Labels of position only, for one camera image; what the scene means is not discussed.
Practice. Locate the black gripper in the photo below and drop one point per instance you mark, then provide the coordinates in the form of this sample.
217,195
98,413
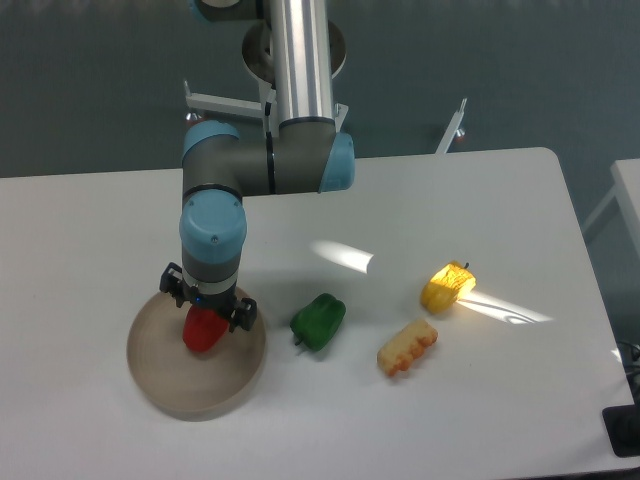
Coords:
240,313

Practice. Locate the red toy bell pepper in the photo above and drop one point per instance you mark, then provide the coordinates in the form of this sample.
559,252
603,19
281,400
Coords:
203,329

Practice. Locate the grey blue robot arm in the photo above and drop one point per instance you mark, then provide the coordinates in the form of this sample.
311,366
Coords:
304,153

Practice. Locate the beige round plate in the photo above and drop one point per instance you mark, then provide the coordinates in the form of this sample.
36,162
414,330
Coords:
189,385

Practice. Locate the green toy bell pepper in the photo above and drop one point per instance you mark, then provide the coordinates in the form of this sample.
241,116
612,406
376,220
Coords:
315,325

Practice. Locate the yellow toy bell pepper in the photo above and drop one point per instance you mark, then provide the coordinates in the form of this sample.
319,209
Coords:
452,282

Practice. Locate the yellow orange toy corn piece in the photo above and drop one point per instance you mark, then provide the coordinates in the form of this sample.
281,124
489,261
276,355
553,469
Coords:
406,346

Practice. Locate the black box at table edge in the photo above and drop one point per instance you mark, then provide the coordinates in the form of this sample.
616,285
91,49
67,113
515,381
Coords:
622,426

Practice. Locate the white side table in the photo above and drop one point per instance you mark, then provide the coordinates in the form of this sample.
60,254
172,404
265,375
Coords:
622,197

